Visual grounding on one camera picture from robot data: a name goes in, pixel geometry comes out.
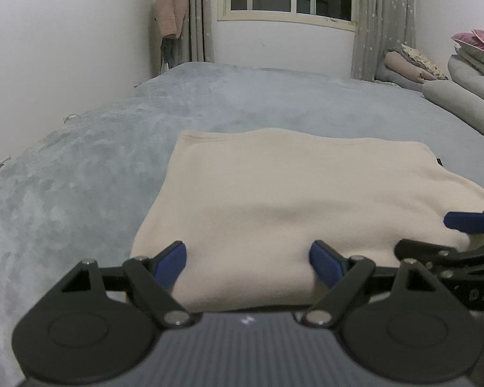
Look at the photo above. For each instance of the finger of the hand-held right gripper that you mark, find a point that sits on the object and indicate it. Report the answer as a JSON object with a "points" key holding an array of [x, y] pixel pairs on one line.
{"points": [[447, 260], [466, 221]]}

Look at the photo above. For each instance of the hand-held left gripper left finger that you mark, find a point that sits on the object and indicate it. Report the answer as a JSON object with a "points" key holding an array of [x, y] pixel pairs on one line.
{"points": [[171, 260]]}

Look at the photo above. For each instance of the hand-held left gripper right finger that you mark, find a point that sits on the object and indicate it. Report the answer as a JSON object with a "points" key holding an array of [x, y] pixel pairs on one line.
{"points": [[324, 262]]}

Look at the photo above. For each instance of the cream black-sleeved bear shirt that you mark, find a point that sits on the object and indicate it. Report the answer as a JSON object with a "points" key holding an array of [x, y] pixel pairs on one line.
{"points": [[286, 201]]}

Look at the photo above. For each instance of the grey bed blanket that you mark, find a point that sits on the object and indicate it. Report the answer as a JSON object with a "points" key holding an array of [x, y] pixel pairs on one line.
{"points": [[84, 177]]}

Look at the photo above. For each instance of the grey folded quilt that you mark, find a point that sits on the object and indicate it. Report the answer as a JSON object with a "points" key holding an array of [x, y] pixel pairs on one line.
{"points": [[464, 96]]}

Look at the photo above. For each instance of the floral cloth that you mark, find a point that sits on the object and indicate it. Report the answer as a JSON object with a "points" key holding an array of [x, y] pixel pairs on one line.
{"points": [[423, 58]]}

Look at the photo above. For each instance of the beige rolled blanket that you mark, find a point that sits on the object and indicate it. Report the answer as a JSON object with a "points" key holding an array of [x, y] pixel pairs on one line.
{"points": [[399, 66]]}

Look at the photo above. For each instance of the pink pillow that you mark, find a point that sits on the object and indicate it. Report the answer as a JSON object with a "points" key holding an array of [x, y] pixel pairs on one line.
{"points": [[480, 40]]}

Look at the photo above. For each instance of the grey star curtain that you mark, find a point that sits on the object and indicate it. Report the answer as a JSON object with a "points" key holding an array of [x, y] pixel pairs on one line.
{"points": [[195, 16], [381, 24]]}

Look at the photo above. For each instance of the pink hanging garment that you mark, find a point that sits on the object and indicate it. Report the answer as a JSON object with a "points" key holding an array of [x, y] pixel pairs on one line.
{"points": [[169, 4]]}

